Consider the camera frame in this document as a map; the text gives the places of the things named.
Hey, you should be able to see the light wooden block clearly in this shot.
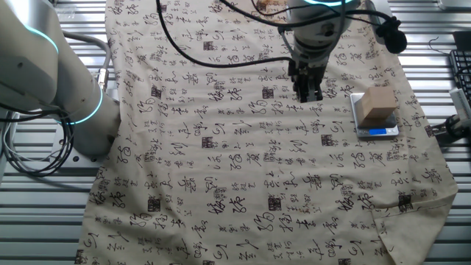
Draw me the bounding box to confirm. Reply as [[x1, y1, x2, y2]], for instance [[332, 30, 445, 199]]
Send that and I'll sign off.
[[355, 86, 399, 128]]

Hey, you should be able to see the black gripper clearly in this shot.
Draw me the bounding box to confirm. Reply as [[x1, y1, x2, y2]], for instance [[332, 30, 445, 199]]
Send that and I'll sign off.
[[288, 58, 329, 105]]

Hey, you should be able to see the long black cable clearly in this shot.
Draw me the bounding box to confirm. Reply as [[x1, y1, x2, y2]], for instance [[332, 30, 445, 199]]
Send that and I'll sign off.
[[155, 0, 295, 69]]

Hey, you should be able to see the black box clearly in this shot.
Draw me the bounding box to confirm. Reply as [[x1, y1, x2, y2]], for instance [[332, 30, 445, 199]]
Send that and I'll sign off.
[[452, 31, 471, 52]]

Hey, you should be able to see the black and grey cable bundle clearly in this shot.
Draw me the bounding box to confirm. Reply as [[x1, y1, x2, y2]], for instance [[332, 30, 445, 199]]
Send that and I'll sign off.
[[0, 105, 75, 178]]

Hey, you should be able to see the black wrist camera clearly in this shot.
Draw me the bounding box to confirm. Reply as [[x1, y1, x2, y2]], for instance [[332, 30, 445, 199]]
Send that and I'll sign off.
[[375, 16, 408, 55]]

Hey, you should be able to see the beige calligraphy print cloth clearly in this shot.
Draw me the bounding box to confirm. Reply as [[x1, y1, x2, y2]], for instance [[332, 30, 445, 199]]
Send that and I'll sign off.
[[74, 0, 459, 265]]

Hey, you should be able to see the silver digital scale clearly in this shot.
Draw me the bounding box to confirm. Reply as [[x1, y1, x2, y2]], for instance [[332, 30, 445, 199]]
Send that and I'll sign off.
[[349, 91, 400, 139]]

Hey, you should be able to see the thin black wire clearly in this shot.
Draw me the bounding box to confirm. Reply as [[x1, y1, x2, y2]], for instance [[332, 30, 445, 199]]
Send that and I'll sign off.
[[428, 35, 452, 57]]

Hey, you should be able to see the black keyboard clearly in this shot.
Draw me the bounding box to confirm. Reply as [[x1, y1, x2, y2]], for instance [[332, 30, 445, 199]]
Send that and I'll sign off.
[[449, 49, 471, 107]]

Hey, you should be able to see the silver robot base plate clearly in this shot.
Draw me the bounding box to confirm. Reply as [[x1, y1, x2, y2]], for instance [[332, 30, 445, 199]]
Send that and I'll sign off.
[[49, 110, 121, 167]]

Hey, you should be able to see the white ribbed box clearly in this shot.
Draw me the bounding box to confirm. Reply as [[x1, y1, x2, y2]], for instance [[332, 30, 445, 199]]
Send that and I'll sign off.
[[448, 87, 471, 121]]

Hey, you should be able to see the grey monitor edge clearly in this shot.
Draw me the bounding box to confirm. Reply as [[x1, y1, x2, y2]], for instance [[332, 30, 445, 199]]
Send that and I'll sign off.
[[437, 0, 471, 11]]

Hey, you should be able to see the black camera on stand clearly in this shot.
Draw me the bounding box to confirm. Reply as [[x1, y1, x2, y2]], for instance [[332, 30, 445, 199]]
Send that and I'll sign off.
[[432, 113, 471, 146]]

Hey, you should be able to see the thick grey cable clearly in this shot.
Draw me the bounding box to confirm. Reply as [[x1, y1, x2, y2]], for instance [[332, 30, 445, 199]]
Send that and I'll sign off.
[[62, 31, 112, 93]]

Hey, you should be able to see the silver camera bracket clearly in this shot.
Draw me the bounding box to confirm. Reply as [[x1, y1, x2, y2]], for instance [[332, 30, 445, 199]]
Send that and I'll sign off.
[[364, 0, 392, 23]]

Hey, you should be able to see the black camera cable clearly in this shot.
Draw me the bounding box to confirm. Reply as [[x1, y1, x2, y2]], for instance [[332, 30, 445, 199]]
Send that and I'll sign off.
[[219, 0, 392, 29]]

